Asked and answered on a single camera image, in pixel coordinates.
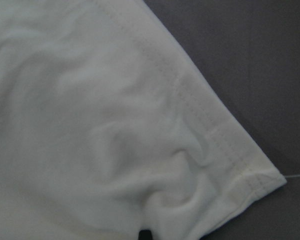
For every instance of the beige long-sleeve printed shirt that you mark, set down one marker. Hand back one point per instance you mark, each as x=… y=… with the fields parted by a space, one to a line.
x=108 y=128

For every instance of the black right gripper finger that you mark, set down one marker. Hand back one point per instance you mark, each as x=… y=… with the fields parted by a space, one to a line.
x=145 y=234

